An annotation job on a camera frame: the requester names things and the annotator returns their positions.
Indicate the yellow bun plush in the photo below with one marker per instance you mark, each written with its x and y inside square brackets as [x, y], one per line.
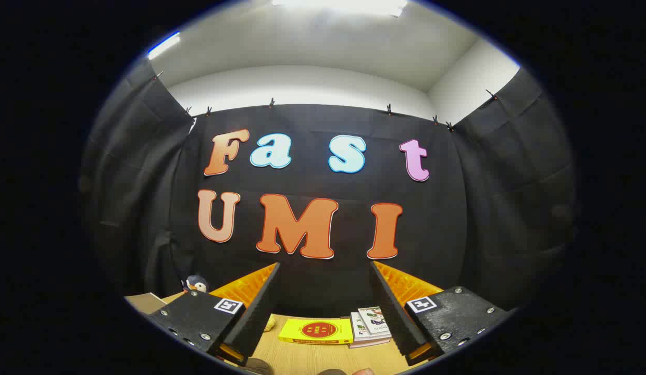
[270, 323]

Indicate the white illustrated book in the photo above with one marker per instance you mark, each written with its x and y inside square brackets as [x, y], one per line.
[373, 319]
[360, 336]

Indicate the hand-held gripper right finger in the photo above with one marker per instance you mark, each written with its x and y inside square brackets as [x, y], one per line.
[396, 312]

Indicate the yellow book with red circle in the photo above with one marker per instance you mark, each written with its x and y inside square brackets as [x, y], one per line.
[315, 330]

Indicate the cream fabric storage box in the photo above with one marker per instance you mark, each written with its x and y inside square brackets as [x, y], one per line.
[140, 302]

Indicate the ceiling light panel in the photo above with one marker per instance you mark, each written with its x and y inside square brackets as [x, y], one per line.
[338, 4]

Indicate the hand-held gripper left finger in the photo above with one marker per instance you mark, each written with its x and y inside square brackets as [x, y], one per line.
[255, 312]

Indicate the blue white penguin plush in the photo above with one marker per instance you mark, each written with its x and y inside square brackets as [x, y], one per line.
[195, 284]

